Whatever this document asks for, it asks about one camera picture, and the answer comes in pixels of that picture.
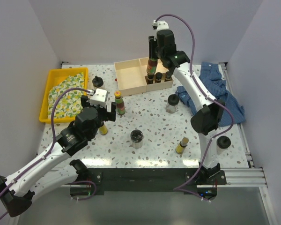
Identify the beige wooden divided box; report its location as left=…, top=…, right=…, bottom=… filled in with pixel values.
left=114, top=57, right=173, bottom=96

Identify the glass shaker jar brown residue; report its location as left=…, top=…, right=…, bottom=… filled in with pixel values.
left=165, top=94, right=179, bottom=113

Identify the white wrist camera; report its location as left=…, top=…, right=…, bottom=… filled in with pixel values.
left=152, top=20, right=169, bottom=31
left=88, top=88, right=108, bottom=108

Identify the glass shaker jar white powder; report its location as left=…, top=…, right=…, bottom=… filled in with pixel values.
left=92, top=75, right=105, bottom=90

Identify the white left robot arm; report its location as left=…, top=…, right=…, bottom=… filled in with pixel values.
left=0, top=94, right=116, bottom=218

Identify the spice jar black lid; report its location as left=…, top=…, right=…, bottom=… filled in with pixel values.
left=155, top=72, right=163, bottom=83
left=147, top=74, right=154, bottom=84

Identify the shaker jar front right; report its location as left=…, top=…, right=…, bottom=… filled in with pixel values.
left=216, top=135, right=231, bottom=155

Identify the small yellow oil bottle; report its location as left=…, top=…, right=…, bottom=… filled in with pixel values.
left=98, top=124, right=108, bottom=135
left=176, top=137, right=189, bottom=154

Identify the blue checked shirt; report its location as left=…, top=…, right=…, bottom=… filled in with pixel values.
left=175, top=62, right=246, bottom=127

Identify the yellow plastic tray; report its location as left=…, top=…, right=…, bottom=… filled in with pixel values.
left=39, top=67, right=89, bottom=124

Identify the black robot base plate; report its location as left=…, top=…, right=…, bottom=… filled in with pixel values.
left=69, top=164, right=227, bottom=201

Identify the small dark spice jar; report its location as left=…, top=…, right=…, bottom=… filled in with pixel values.
left=164, top=71, right=172, bottom=82

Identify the sauce bottle green label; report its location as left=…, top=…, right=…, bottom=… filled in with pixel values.
left=146, top=59, right=158, bottom=75
left=114, top=90, right=126, bottom=115

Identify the open glass jar black rim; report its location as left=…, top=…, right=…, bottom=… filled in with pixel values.
left=130, top=129, right=144, bottom=149

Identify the lemon print cloth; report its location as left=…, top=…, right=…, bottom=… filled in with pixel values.
left=47, top=72, right=85, bottom=119

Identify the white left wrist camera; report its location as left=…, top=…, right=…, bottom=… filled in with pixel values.
left=88, top=88, right=108, bottom=108

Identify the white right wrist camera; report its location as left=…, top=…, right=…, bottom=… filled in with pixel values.
left=152, top=20, right=169, bottom=31

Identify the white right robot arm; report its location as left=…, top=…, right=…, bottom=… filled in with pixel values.
left=114, top=29, right=224, bottom=184

